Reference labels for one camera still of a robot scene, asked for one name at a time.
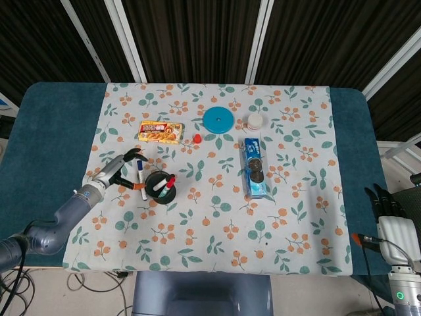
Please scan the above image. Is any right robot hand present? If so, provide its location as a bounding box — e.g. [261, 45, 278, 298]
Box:
[351, 182, 418, 266]

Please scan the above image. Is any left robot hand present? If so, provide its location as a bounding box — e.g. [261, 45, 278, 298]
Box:
[90, 147, 149, 192]

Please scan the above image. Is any blue capped white marker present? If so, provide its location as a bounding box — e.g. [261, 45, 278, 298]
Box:
[136, 159, 148, 201]

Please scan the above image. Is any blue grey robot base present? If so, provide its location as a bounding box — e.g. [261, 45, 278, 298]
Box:
[131, 271, 274, 316]

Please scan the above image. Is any black pen cup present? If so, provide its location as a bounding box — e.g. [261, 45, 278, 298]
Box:
[144, 171, 178, 205]

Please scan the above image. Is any red capped marker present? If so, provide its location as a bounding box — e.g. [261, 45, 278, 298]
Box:
[162, 175, 177, 199]

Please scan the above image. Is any dark mesh chair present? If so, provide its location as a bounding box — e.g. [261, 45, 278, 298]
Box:
[391, 173, 421, 228]

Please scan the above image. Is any teal table cover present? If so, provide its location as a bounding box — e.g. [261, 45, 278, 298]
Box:
[0, 81, 394, 297]

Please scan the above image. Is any yellow curry box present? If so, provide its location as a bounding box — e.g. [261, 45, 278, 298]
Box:
[137, 120, 185, 145]

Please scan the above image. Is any white metal rack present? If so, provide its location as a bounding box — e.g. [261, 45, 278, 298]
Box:
[376, 134, 421, 176]

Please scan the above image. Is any floral print tablecloth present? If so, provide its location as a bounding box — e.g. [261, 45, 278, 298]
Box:
[62, 82, 355, 276]

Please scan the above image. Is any blue round disc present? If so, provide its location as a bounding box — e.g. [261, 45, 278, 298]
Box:
[202, 106, 235, 135]

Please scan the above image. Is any blue cookie box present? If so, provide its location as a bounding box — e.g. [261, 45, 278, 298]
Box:
[242, 137, 268, 199]

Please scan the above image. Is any white lidded small jar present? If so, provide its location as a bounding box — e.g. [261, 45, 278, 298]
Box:
[247, 113, 265, 132]

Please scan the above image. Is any grey hand cable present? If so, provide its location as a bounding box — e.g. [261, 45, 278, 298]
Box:
[381, 238, 416, 268]

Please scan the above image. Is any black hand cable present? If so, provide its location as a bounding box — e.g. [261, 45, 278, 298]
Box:
[360, 242, 386, 315]

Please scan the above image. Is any grey floor cable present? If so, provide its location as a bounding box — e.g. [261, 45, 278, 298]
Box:
[66, 270, 134, 315]

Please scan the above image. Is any white metal frame post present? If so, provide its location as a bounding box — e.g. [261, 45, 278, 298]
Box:
[60, 0, 111, 84]
[361, 28, 421, 101]
[244, 0, 274, 85]
[104, 0, 148, 84]

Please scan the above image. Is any black floor cable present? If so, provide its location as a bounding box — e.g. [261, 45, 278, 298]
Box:
[0, 222, 36, 316]

